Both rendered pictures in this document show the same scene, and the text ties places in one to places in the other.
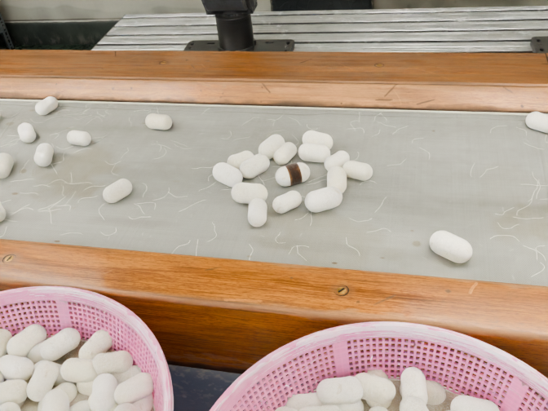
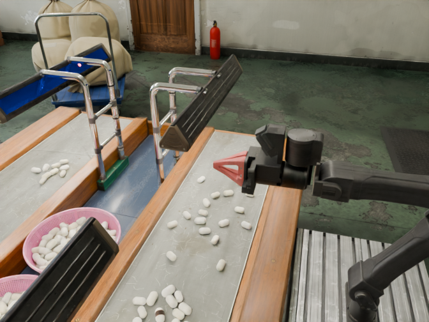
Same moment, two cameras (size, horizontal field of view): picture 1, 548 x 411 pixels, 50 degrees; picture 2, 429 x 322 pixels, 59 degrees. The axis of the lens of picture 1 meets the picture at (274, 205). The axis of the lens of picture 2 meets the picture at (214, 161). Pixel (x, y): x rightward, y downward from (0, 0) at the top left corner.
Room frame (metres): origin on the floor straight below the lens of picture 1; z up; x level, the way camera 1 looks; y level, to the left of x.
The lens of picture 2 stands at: (0.63, -0.58, 1.53)
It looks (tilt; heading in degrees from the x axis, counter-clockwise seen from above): 32 degrees down; 90
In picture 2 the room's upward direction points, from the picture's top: straight up
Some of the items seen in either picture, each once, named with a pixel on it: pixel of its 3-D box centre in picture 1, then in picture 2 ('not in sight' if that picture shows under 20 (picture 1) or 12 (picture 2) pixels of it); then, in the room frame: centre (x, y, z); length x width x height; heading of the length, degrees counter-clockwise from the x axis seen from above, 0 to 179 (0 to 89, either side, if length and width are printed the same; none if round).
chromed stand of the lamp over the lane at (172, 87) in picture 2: not in sight; (188, 138); (0.54, 0.57, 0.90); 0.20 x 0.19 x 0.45; 74
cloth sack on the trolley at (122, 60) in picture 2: not in sight; (92, 61); (-0.55, 3.01, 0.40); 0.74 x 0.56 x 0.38; 77
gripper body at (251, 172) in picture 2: not in sight; (265, 171); (0.74, 0.10, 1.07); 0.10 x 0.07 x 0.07; 76
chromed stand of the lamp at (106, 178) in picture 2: not in sight; (86, 123); (0.15, 0.68, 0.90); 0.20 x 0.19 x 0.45; 74
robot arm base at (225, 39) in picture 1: (235, 32); (363, 306); (1.01, 0.03, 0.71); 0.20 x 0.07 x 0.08; 76
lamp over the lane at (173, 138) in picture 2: not in sight; (209, 92); (0.61, 0.54, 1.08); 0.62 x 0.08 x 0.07; 74
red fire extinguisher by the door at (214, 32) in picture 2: not in sight; (215, 39); (0.63, 4.45, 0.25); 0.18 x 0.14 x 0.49; 76
